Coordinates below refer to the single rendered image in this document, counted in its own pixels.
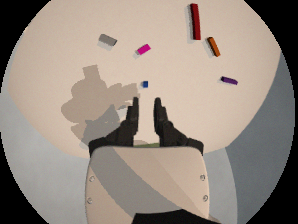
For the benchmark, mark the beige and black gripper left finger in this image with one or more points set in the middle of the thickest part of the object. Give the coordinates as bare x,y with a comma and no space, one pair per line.
123,134

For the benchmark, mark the purple rod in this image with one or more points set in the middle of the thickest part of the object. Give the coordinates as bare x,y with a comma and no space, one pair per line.
229,80

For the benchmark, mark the magenta rectangular block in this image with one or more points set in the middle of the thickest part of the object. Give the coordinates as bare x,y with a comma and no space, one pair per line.
144,49

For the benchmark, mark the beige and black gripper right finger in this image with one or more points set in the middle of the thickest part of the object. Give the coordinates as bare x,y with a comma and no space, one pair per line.
166,131

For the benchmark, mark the grey rod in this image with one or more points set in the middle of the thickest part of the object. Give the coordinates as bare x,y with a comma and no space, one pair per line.
107,39

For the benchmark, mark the dark red rod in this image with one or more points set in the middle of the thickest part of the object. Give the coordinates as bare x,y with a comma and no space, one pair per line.
195,21

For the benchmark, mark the orange rod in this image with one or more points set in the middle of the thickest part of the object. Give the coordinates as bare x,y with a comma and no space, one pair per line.
213,46

